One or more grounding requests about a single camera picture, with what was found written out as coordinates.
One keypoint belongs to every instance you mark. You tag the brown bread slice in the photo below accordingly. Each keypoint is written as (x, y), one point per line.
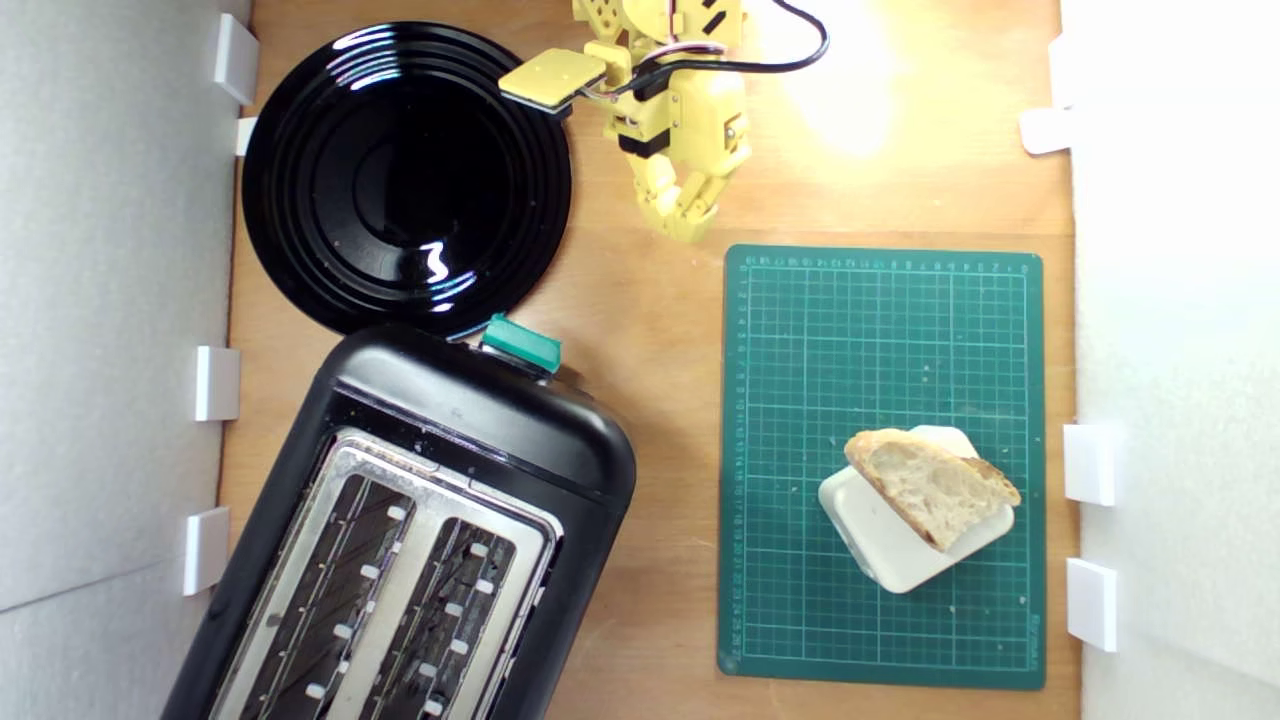
(930, 485)

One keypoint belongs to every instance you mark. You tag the green toaster lever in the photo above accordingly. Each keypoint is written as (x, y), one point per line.
(520, 343)

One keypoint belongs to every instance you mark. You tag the black two-slot toaster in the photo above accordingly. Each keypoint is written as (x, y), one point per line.
(480, 410)

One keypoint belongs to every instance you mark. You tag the green cutting mat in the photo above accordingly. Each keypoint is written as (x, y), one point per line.
(850, 350)

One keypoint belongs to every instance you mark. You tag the black round plate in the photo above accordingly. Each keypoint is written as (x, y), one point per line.
(400, 180)

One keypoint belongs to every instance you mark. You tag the white block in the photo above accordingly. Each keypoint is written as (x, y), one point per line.
(890, 550)

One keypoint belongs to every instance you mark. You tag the yellow wrist camera mount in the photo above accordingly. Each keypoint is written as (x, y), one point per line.
(550, 78)

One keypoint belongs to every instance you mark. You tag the white wall clip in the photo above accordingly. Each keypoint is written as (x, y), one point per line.
(217, 383)
(236, 58)
(1090, 465)
(1045, 130)
(1092, 603)
(206, 550)
(246, 135)

